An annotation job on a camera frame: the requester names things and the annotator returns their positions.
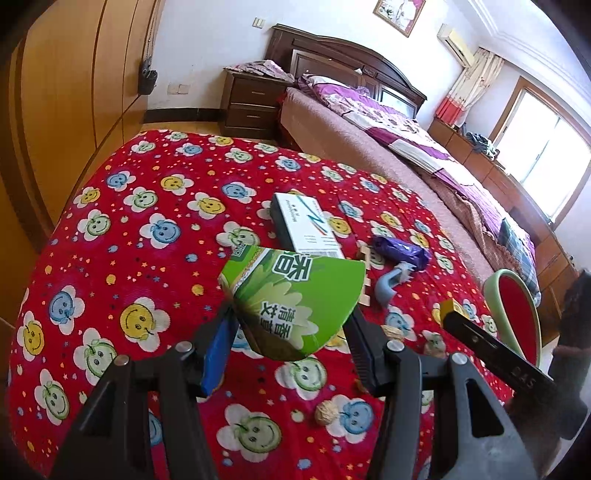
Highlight blue plaid cloth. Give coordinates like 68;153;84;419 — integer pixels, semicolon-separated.
499;217;541;305

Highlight black hanging pouch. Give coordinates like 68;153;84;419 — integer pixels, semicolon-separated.
139;58;158;95

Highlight light wooden wardrobe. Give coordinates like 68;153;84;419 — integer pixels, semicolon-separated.
0;0;164;259

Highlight blue-grey plastic clip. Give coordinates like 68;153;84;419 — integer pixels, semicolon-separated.
374;261;414;311

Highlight notched wooden strip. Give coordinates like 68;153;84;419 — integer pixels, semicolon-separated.
358;247;375;306

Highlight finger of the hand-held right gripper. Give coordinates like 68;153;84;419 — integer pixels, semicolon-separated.
441;309;513;370

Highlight dark wooden headboard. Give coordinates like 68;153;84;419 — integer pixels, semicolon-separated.
265;24;428;121

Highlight yellow block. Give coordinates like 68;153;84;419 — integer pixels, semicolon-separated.
438;299;467;324

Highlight white air conditioner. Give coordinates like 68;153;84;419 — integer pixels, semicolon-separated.
436;23;476;68

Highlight window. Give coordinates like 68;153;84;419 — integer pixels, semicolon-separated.
489;76;591;222

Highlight dark wooden nightstand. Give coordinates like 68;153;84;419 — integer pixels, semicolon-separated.
219;69;296;141

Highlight pink floral cloth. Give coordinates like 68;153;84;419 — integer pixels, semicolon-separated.
224;59;296;84

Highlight floral curtain red hem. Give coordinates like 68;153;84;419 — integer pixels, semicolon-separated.
436;46;505;130

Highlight red smiley-print blanket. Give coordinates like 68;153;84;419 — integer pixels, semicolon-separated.
9;129;515;480

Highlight red bucket green rim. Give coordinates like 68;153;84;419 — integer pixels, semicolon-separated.
483;269;542;367

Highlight bed with purple bedding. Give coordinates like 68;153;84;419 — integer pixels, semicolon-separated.
298;74;539;296

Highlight bed with pink sheet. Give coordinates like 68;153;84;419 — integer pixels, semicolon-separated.
277;88;504;291

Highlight white cardboard box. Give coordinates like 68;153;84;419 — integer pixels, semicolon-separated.
270;192;346;260

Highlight green paper carton piece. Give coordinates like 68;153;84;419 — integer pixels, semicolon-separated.
218;246;368;362

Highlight purple floral pillow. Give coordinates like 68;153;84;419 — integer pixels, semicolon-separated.
298;74;365;100

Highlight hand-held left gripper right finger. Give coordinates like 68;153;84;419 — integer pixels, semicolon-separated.
344;307;539;480

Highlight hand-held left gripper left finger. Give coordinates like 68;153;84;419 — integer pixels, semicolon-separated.
48;302;241;480

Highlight purple wrapper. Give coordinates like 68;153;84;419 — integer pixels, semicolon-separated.
372;235;429;271

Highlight framed wall photo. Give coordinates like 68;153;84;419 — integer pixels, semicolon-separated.
373;0;426;38

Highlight low wooden cabinet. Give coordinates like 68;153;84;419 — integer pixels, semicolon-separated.
427;117;583;342

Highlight dark clothes pile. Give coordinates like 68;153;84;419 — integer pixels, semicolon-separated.
466;131;500;160

